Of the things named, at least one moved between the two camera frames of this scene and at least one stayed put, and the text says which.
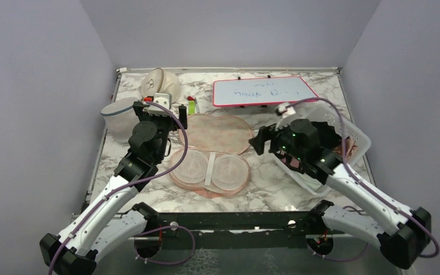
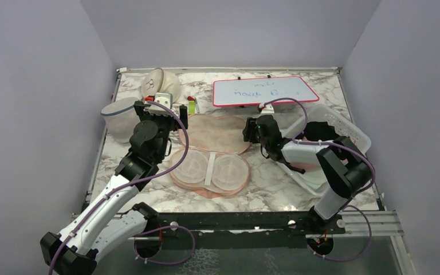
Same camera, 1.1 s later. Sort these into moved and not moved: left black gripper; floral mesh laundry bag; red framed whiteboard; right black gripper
Moved: right black gripper
Not moved: floral mesh laundry bag; left black gripper; red framed whiteboard
